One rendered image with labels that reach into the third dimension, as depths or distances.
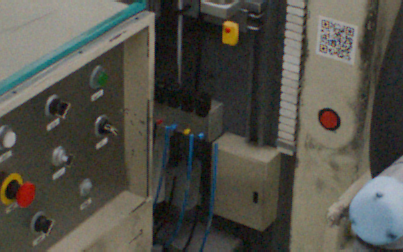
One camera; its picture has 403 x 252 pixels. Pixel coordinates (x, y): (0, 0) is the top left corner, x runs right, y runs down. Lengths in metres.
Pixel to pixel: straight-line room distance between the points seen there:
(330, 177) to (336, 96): 0.17
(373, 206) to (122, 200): 0.83
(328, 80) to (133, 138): 0.36
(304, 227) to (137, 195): 0.33
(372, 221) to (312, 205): 0.80
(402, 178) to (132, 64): 0.72
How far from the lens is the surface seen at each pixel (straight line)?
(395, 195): 1.49
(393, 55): 1.87
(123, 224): 2.18
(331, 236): 2.15
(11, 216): 1.97
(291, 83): 2.20
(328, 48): 2.12
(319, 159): 2.23
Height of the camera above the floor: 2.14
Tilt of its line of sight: 31 degrees down
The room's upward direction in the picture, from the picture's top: 4 degrees clockwise
